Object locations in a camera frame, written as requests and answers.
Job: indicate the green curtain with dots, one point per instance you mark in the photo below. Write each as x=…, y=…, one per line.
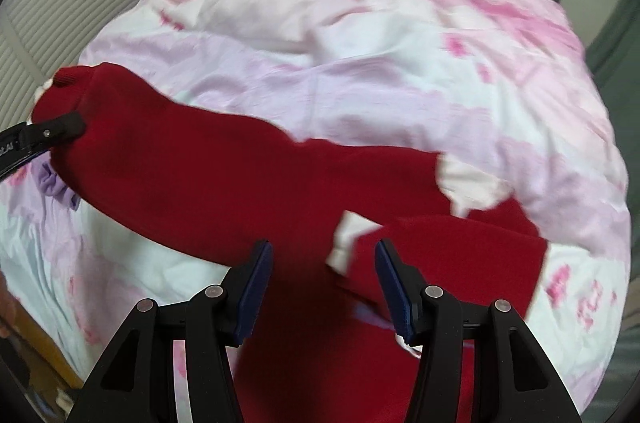
x=613, y=57

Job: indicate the person's left hand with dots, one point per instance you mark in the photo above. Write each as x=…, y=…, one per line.
x=7, y=308

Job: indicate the pink floral duvet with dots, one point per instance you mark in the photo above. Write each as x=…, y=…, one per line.
x=501, y=93

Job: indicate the red small sweater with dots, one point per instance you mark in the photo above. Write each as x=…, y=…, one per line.
x=212, y=184

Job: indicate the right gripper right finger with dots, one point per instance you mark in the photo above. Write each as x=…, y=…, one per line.
x=513, y=379

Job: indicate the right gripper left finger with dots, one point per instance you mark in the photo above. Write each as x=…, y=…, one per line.
x=133, y=381

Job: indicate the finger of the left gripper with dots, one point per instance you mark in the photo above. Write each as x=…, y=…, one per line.
x=56, y=132

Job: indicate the purple small garment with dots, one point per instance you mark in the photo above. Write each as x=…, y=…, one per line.
x=51, y=185

